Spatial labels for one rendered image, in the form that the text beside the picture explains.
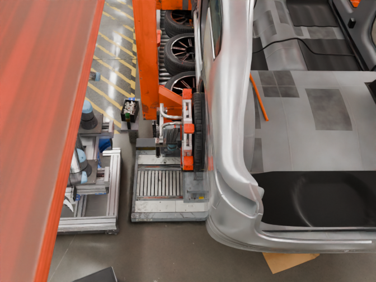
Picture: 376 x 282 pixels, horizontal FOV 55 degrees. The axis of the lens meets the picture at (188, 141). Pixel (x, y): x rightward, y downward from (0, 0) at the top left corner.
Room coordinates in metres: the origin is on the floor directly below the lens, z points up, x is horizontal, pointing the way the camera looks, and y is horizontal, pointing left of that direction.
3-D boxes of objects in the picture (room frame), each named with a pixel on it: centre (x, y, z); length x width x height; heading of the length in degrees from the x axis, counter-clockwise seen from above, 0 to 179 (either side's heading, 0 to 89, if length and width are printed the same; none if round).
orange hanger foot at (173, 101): (2.45, 0.04, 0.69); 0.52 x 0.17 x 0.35; 94
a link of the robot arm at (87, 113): (2.01, 0.86, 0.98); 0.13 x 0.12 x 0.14; 82
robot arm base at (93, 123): (2.01, 0.86, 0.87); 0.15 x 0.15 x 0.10
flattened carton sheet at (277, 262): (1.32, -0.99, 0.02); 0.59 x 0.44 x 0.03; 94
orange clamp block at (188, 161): (1.63, -0.01, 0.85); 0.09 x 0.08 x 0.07; 4
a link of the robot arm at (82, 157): (1.51, 0.81, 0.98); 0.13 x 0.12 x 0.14; 111
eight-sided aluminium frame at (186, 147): (1.94, 0.02, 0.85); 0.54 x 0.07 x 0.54; 4
